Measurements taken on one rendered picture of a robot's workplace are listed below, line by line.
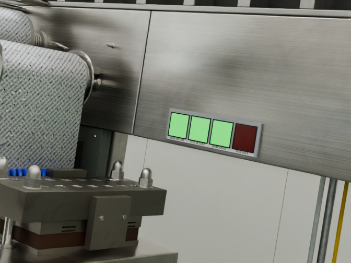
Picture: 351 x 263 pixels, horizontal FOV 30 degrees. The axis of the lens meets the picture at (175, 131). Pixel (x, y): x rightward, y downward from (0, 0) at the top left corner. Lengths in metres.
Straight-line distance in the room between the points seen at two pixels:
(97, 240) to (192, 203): 3.08
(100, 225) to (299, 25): 0.57
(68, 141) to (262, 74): 0.49
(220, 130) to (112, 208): 0.28
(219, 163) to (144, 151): 0.68
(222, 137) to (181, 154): 3.12
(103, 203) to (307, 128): 0.44
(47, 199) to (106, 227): 0.16
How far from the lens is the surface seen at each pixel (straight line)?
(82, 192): 1.34
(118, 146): 1.85
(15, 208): 1.28
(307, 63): 1.29
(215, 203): 4.32
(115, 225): 1.40
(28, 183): 1.29
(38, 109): 1.49
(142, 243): 1.54
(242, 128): 1.35
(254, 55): 1.36
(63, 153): 1.55
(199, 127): 1.42
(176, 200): 4.52
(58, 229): 1.34
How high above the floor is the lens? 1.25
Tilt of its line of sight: 3 degrees down
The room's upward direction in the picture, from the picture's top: 9 degrees clockwise
